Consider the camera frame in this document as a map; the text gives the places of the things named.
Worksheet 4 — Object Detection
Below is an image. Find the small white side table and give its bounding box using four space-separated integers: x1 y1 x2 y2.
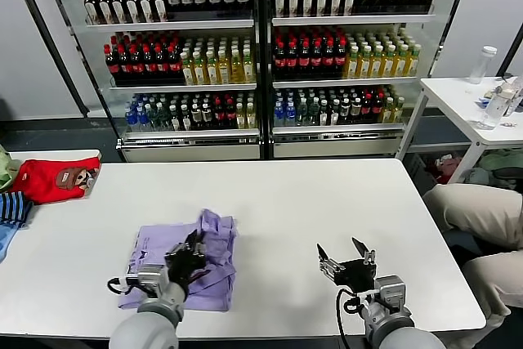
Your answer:
7 148 102 167

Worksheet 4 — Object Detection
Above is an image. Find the purple printed t-shirt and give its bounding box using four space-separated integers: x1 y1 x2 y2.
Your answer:
117 208 239 312

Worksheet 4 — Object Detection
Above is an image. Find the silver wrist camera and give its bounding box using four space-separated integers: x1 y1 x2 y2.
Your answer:
373 275 409 305
126 264 169 293

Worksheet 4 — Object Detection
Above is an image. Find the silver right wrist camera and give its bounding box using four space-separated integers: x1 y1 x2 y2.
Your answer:
373 275 409 305

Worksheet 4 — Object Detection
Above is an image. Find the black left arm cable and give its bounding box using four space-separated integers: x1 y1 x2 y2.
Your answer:
106 277 142 296

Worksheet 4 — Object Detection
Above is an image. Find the clear bottle white cap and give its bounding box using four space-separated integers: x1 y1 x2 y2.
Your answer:
468 45 498 86

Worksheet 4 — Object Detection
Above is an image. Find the red cartoon print t-shirt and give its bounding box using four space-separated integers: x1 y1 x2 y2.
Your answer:
8 155 102 206

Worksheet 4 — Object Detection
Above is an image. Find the dark storage crate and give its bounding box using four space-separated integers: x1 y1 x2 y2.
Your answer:
408 151 465 186

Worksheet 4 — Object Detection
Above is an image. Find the white metal frame table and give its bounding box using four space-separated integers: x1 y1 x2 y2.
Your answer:
395 76 523 186

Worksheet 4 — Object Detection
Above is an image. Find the person in beige trousers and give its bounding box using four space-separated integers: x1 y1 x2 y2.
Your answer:
422 182 523 349

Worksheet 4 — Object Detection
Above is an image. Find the blue black striped garment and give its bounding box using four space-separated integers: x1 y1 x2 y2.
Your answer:
0 190 34 228

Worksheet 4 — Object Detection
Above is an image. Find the clear bottle with strap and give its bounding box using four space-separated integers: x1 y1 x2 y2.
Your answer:
476 83 516 131

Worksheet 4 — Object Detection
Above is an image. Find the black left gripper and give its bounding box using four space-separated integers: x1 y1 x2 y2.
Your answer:
163 230 208 285

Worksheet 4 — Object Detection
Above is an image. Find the pale green garment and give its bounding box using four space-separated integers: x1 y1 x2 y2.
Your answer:
0 145 22 194

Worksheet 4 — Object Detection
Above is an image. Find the green clothes pile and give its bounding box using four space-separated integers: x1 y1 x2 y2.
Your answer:
477 149 523 181

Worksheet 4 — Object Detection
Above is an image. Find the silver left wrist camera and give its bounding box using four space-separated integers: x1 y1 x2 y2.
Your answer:
126 264 169 293

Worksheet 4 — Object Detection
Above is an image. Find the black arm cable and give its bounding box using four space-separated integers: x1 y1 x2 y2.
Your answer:
335 287 371 349
106 277 142 296

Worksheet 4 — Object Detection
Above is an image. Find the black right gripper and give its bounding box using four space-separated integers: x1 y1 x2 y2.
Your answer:
316 236 378 293

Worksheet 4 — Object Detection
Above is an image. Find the glass drinks display cooler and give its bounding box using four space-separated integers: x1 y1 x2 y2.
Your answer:
36 0 266 163
263 0 477 161

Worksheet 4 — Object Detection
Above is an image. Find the black slanted pole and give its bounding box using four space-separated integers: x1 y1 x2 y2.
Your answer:
501 24 523 78
7 0 91 118

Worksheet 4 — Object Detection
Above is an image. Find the small red cap cola bottle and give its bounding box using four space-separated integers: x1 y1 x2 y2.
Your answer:
225 97 237 129
213 97 226 130
373 92 385 124
361 93 373 125

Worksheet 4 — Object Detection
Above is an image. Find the red garment in crate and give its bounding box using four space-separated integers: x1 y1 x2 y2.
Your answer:
435 154 463 182

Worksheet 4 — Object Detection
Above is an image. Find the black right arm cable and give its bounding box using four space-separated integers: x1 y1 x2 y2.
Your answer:
335 287 371 349

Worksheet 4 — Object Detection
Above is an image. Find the grey garment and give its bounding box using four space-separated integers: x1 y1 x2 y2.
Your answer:
459 167 494 186

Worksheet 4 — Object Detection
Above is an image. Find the light blue garment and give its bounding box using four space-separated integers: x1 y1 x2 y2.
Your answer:
0 224 20 264

